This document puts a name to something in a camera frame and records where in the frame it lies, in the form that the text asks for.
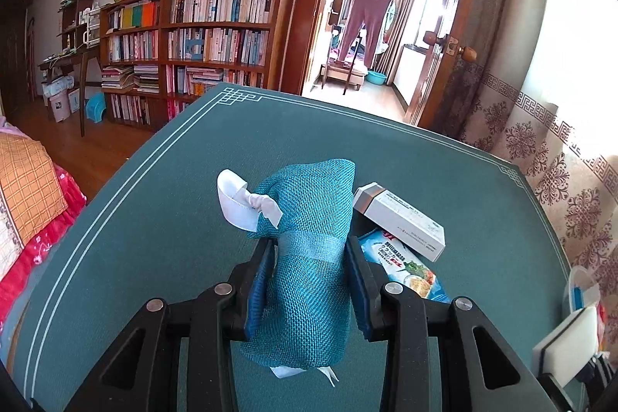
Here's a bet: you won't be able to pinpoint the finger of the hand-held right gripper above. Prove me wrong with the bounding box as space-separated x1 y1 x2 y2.
535 356 599 412

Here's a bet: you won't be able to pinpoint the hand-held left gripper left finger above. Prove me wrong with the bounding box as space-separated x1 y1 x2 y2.
63 238 278 412

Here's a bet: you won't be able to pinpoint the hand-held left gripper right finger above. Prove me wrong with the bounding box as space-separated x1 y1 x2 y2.
344 236 556 412

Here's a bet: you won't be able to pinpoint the white sponge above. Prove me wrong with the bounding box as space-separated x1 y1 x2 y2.
531 303 602 376

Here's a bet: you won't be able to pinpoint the teal mesh tissue pouch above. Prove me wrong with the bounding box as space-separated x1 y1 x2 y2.
216 158 357 388

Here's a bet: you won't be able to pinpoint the clear plastic bowl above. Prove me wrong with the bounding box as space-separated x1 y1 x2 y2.
562 264 614 345

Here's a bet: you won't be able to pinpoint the blue cracker packet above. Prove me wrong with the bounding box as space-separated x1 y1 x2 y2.
360 229 452 304

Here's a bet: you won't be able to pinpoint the white cardboard box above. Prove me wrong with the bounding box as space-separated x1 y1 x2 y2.
352 181 446 263

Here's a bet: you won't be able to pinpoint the pink floral blanket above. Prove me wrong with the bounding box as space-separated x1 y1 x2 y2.
0 166 88 331

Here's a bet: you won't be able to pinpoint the low bench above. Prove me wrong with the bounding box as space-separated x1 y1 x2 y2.
321 63 365 92

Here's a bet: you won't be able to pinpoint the blue plastic stool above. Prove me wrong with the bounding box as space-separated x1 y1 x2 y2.
86 92 107 123

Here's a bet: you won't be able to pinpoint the patterned lace curtain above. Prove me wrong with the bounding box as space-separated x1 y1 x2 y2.
458 0 618 311

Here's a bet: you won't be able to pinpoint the orange plaid pillow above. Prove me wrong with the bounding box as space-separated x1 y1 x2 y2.
0 134 68 278

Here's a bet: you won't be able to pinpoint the rows of books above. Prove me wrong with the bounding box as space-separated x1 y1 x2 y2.
102 0 273 125

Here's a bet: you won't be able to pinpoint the wooden bookshelf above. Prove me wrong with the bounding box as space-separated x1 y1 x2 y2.
99 0 300 133

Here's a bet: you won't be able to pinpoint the white waste bin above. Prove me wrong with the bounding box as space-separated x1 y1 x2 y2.
48 96 73 123

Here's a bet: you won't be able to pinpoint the purple hanging pants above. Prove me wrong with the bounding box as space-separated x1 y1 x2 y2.
335 0 393 68

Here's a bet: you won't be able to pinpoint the wooden side desk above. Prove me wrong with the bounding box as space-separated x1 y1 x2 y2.
39 47 103 137

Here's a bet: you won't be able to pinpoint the brown curtain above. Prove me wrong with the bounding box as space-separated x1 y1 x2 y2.
444 0 529 152

